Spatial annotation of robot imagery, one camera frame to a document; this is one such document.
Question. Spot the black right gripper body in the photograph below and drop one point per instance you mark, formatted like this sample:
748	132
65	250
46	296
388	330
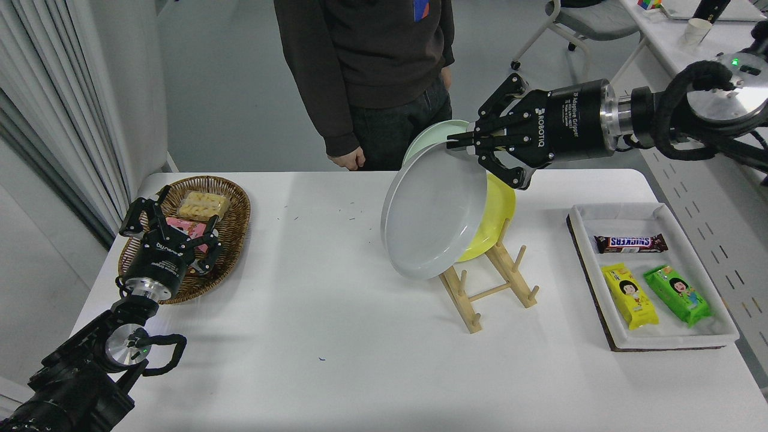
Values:
570	123

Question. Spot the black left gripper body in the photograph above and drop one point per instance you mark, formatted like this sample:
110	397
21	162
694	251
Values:
159	261

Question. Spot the grey plate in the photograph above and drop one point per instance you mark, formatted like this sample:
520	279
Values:
432	216

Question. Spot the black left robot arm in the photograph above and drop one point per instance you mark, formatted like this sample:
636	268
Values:
78	384

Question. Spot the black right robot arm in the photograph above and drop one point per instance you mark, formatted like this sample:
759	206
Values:
639	111

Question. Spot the yellow plate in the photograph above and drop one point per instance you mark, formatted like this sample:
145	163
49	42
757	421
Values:
495	216

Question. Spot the pale green plate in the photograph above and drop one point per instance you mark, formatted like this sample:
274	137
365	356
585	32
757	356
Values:
432	135

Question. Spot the wooden plate rack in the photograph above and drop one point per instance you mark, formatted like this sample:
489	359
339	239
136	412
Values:
474	321

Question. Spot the person's left hand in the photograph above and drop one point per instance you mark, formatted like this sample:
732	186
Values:
446	77

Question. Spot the person's right hand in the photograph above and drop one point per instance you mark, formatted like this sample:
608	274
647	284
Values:
349	159

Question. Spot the pink snack pack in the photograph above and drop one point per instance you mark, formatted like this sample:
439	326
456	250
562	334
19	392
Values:
183	228

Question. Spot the brown wicker basket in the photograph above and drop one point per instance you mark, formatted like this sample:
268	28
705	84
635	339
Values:
237	222

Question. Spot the clear pack of biscuits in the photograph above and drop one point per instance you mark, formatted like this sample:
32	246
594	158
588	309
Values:
204	205

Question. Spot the grey office chair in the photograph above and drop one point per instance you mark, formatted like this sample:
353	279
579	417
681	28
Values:
594	24

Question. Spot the brown snickers bar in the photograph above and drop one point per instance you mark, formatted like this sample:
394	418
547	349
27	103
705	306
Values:
630	243

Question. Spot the white desk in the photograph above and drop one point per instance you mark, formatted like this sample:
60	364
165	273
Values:
690	198

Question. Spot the blue id badge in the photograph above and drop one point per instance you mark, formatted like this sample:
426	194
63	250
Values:
422	11

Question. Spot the colourful puzzle cube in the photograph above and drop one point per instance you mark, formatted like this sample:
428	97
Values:
649	3

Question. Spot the white curtain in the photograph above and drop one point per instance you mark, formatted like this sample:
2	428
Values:
48	90

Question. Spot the white paper cup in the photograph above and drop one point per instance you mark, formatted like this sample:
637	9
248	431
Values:
697	31

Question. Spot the person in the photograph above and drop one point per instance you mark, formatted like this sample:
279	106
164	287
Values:
366	48

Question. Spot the yellow snack pack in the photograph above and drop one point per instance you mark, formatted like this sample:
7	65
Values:
630	297

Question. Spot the green snack pack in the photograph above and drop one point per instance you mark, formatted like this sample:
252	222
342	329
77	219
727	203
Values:
678	297

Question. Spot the white lined tray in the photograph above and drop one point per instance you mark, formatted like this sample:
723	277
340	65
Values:
624	336

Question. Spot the white laptop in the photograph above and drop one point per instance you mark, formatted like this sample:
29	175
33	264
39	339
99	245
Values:
744	9

